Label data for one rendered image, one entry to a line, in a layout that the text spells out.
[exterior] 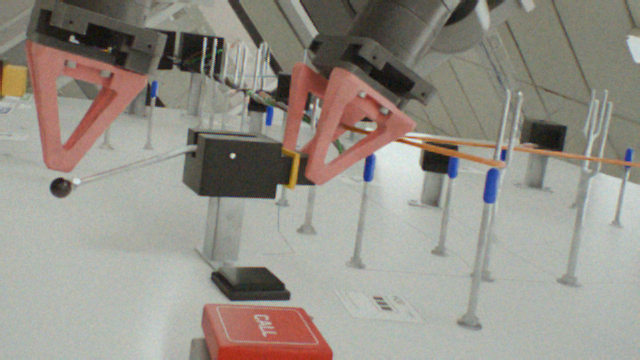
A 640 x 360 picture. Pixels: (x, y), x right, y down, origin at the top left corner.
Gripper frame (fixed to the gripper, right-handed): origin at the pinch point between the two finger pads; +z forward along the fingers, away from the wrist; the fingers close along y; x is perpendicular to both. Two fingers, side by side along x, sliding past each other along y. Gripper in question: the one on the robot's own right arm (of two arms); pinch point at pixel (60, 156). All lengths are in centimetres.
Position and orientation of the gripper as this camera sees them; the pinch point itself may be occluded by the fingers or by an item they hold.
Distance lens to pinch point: 51.6
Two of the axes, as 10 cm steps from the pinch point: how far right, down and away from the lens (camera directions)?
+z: -2.8, 9.6, 0.7
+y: -3.8, -1.7, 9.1
